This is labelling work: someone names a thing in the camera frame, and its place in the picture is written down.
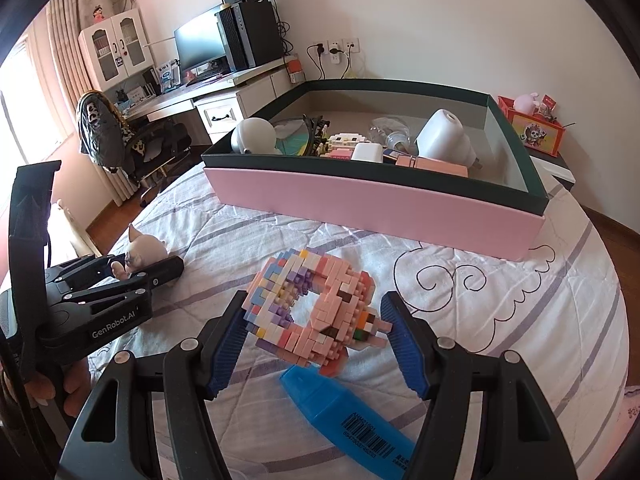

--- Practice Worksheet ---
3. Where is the dark-topped nightstand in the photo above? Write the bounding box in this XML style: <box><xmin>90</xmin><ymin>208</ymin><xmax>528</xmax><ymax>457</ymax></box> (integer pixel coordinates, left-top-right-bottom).
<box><xmin>527</xmin><ymin>151</ymin><xmax>577</xmax><ymax>194</ymax></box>

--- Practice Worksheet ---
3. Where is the white charger block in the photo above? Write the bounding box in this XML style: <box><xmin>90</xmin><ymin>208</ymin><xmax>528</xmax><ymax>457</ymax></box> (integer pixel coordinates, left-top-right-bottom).
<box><xmin>350</xmin><ymin>142</ymin><xmax>385</xmax><ymax>164</ymax></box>

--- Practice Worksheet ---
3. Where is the black computer tower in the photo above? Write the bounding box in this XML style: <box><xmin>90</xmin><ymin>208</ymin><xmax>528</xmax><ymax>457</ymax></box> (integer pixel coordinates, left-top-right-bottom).
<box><xmin>215</xmin><ymin>0</ymin><xmax>284</xmax><ymax>74</ymax></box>

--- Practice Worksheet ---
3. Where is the white pink brick cat figure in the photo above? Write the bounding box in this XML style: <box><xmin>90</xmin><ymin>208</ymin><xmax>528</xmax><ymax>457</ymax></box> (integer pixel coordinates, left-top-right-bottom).
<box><xmin>320</xmin><ymin>132</ymin><xmax>369</xmax><ymax>161</ymax></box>

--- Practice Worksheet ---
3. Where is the pink box with green rim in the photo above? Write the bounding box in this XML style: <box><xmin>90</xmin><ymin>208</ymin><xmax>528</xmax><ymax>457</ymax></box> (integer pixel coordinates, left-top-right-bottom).
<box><xmin>201</xmin><ymin>78</ymin><xmax>550</xmax><ymax>262</ymax></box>

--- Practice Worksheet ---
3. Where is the red printed storage box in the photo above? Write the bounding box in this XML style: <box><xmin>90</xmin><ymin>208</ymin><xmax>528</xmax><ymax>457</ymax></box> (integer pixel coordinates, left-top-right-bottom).
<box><xmin>496</xmin><ymin>94</ymin><xmax>569</xmax><ymax>157</ymax></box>

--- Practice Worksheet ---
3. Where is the black power cable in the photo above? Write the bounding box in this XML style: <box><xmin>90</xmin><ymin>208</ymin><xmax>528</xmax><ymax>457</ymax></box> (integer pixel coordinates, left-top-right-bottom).
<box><xmin>306</xmin><ymin>47</ymin><xmax>327</xmax><ymax>82</ymax></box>

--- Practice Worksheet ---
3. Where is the white cone-shaped device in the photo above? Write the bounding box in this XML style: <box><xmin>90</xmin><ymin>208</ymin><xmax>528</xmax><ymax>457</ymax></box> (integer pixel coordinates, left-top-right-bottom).
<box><xmin>415</xmin><ymin>108</ymin><xmax>482</xmax><ymax>171</ymax></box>

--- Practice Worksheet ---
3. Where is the blue white box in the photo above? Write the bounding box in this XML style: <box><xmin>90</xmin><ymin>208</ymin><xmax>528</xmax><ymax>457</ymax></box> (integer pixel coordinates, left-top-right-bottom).
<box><xmin>157</xmin><ymin>60</ymin><xmax>181</xmax><ymax>86</ymax></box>

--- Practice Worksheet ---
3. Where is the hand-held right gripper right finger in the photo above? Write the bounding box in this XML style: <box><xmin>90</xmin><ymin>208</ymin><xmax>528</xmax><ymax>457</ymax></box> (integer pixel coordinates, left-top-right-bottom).
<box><xmin>379</xmin><ymin>291</ymin><xmax>582</xmax><ymax>480</ymax></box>

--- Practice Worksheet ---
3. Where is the pink curtain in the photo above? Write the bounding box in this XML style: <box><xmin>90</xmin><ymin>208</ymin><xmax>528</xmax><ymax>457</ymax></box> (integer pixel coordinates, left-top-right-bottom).
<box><xmin>45</xmin><ymin>0</ymin><xmax>132</xmax><ymax>207</ymax></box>

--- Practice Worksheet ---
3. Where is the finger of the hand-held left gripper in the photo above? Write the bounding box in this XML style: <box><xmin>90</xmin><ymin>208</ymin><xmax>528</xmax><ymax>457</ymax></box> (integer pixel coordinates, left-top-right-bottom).
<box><xmin>45</xmin><ymin>254</ymin><xmax>127</xmax><ymax>287</ymax></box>
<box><xmin>55</xmin><ymin>255</ymin><xmax>185</xmax><ymax>312</ymax></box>

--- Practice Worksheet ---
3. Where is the black office chair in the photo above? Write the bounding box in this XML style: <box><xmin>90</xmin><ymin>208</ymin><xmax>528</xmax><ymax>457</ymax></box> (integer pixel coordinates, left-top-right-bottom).
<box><xmin>77</xmin><ymin>89</ymin><xmax>194</xmax><ymax>207</ymax></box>

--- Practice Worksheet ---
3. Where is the white quilted bedspread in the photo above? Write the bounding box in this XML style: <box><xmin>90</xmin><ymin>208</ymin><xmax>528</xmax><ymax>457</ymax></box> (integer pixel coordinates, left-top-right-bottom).
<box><xmin>85</xmin><ymin>160</ymin><xmax>632</xmax><ymax>480</ymax></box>

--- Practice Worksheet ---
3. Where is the pink rectangular case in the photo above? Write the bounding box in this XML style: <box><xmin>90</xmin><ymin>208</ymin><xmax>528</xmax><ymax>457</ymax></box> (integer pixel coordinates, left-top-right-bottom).
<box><xmin>395</xmin><ymin>155</ymin><xmax>470</xmax><ymax>179</ymax></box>

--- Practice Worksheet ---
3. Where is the white round lamp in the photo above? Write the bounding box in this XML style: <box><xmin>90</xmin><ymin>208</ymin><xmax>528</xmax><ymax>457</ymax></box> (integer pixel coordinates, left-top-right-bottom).
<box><xmin>230</xmin><ymin>117</ymin><xmax>281</xmax><ymax>156</ymax></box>

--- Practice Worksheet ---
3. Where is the white cat figurine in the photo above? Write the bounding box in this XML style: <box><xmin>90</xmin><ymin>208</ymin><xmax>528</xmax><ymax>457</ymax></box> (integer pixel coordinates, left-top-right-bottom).
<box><xmin>111</xmin><ymin>222</ymin><xmax>169</xmax><ymax>282</ymax></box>

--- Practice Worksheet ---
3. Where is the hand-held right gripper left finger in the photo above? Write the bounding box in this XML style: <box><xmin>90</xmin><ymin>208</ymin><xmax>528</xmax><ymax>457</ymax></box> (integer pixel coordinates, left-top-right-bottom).
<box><xmin>59</xmin><ymin>292</ymin><xmax>252</xmax><ymax>480</ymax></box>

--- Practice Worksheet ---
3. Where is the black patterned jacket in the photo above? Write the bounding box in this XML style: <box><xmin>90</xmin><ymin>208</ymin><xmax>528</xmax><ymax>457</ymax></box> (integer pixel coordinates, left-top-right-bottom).
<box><xmin>77</xmin><ymin>89</ymin><xmax>134</xmax><ymax>169</ymax></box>

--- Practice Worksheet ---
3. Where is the person's left hand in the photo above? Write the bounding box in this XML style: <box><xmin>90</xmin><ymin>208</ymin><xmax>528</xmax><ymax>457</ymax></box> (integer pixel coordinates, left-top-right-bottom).
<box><xmin>0</xmin><ymin>355</ymin><xmax>94</xmax><ymax>423</ymax></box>

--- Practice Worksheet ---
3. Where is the white glass-door hutch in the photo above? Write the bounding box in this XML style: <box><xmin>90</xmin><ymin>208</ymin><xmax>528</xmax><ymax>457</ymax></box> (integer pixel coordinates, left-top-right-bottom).
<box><xmin>78</xmin><ymin>10</ymin><xmax>154</xmax><ymax>92</ymax></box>

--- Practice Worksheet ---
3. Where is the white desk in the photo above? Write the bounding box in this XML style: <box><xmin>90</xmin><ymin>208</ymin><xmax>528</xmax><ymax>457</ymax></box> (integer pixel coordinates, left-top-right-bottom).
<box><xmin>115</xmin><ymin>56</ymin><xmax>302</xmax><ymax>144</ymax></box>

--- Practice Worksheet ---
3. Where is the pastel brick donut figure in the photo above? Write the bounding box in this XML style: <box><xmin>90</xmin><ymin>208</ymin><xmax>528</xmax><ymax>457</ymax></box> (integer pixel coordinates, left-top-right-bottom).
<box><xmin>241</xmin><ymin>247</ymin><xmax>390</xmax><ymax>379</ymax></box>

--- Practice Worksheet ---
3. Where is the black computer monitor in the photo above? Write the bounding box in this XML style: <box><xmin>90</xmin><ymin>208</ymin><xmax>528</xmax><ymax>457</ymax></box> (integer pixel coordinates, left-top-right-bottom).
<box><xmin>173</xmin><ymin>10</ymin><xmax>227</xmax><ymax>75</ymax></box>

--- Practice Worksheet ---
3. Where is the clear plastic bottle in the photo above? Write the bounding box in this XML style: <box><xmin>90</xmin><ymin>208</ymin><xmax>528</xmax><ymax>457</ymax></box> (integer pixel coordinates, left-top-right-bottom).
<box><xmin>372</xmin><ymin>116</ymin><xmax>419</xmax><ymax>154</ymax></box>

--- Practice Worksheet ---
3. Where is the blue highlighter pen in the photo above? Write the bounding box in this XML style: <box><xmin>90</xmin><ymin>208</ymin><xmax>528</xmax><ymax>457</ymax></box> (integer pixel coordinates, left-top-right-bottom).
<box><xmin>279</xmin><ymin>364</ymin><xmax>419</xmax><ymax>469</ymax></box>

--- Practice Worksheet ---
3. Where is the round teal mirror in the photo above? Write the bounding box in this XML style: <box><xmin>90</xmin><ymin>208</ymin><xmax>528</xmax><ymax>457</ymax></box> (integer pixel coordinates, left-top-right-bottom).
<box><xmin>272</xmin><ymin>119</ymin><xmax>312</xmax><ymax>157</ymax></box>

